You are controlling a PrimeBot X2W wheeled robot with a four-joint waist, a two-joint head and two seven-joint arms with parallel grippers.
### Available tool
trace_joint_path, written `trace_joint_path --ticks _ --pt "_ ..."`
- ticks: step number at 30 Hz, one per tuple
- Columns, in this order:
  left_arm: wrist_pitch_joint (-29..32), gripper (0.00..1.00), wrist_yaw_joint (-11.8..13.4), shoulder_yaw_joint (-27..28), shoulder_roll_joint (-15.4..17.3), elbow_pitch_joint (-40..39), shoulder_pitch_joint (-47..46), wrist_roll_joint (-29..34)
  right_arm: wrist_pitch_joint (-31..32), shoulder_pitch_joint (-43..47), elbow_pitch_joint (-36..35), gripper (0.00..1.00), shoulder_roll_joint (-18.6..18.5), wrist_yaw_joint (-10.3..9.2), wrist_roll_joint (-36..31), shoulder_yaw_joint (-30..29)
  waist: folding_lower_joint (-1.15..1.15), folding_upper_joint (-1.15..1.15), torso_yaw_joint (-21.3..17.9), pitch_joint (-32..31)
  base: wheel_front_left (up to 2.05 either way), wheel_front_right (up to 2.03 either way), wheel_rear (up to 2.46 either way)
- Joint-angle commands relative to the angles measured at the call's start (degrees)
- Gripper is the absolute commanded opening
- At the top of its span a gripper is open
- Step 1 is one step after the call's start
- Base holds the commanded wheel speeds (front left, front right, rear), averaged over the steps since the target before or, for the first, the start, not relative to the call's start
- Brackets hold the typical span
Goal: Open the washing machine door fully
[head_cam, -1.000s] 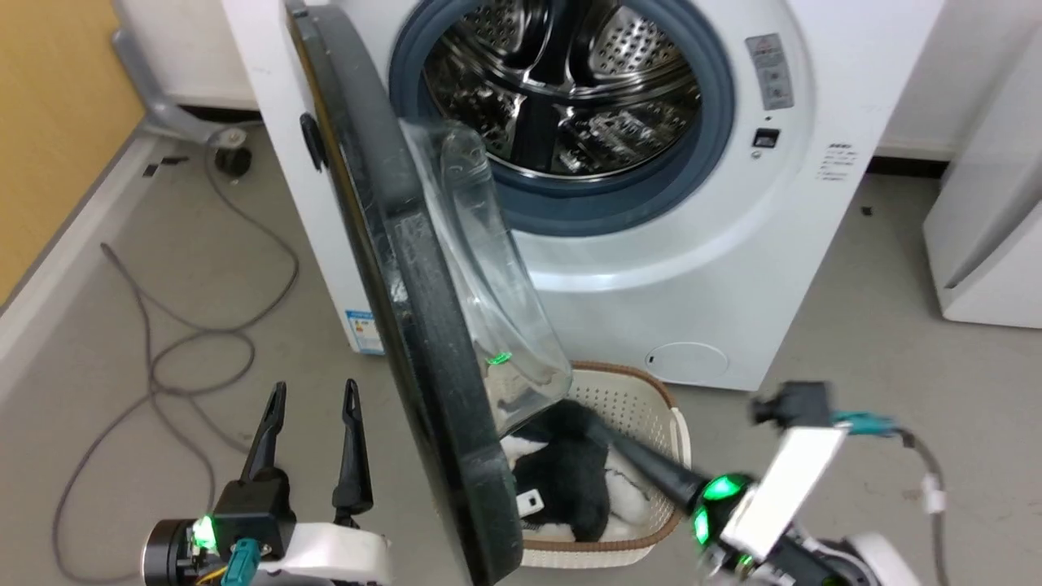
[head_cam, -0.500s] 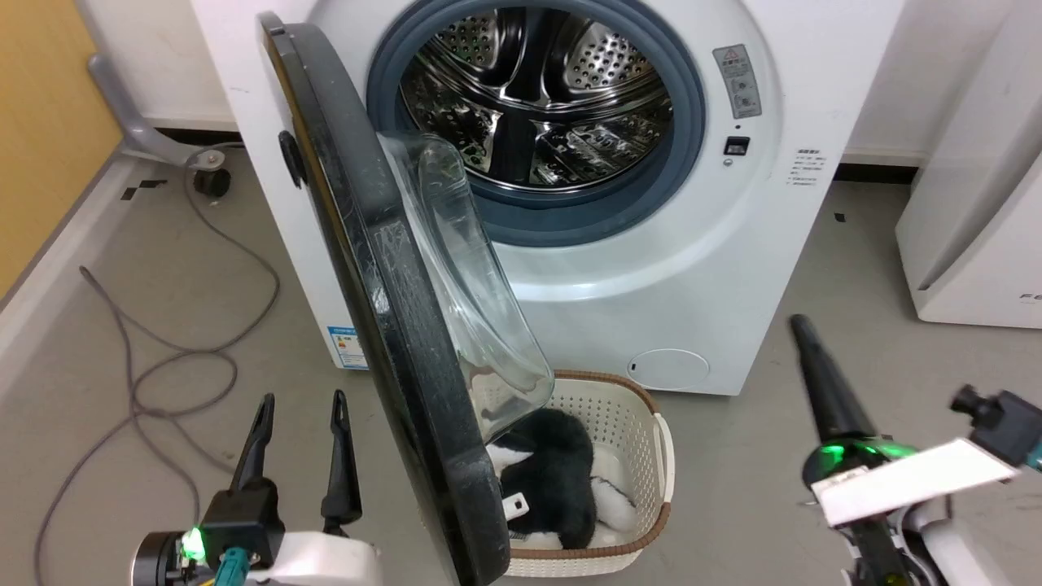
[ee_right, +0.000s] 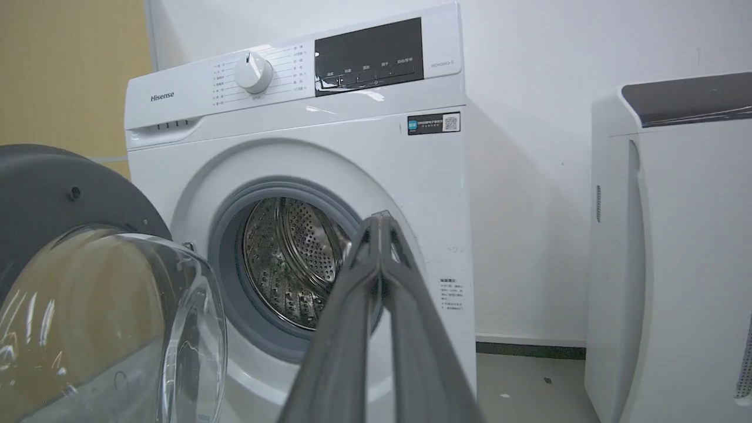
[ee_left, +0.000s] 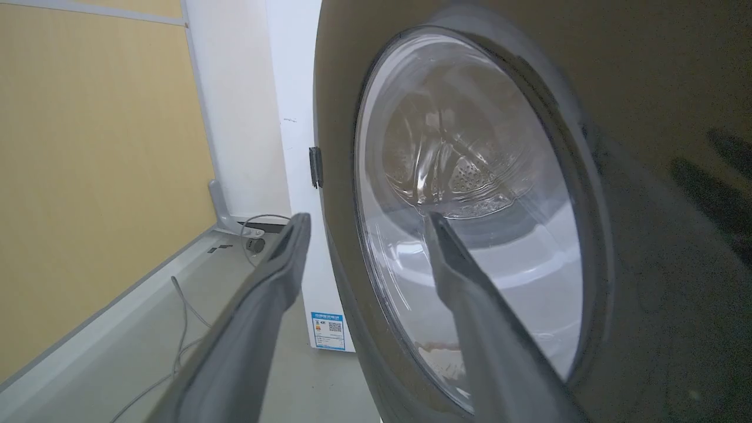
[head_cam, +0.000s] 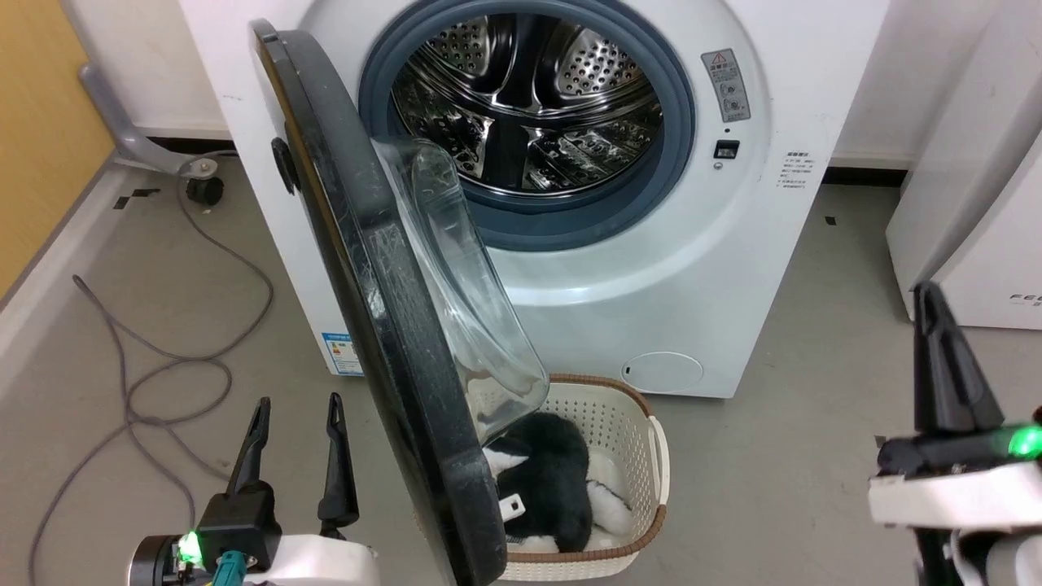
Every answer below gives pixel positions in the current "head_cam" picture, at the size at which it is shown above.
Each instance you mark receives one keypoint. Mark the black washing machine door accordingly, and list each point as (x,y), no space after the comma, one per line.
(383,325)

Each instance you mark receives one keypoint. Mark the orange wooden panel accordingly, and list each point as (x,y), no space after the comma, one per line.
(41,122)

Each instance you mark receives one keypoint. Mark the white front-load washing machine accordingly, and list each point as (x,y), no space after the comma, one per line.
(692,268)

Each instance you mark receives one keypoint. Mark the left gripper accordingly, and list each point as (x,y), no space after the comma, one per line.
(240,521)

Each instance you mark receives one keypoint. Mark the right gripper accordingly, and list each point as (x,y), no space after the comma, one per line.
(952,496)

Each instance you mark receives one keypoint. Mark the black door latch socket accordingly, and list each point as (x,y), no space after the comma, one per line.
(727,149)

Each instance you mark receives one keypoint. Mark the grey warning sticker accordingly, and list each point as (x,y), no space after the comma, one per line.
(726,85)

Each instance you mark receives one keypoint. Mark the grey caster leg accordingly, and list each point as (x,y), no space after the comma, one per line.
(110,114)

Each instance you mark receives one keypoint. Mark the stainless steel washer drum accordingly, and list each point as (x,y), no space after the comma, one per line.
(529,89)

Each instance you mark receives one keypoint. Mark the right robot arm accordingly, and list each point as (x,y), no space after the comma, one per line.
(1009,563)

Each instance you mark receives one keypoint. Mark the black and white plush toy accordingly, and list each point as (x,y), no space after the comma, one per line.
(553,480)

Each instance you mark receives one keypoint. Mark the grey rubber door gasket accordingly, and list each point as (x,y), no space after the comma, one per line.
(570,221)

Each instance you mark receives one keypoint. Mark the small printed text label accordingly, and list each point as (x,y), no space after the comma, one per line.
(794,169)

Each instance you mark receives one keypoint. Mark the white cabinet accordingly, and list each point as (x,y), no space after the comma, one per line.
(977,163)

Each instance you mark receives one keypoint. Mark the blue energy label sticker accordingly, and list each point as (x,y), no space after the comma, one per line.
(343,355)

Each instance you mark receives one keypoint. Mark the black caster wheel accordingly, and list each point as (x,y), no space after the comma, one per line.
(204,190)

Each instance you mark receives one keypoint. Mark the white laundry basket brown rim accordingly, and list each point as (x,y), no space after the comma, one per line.
(623,423)

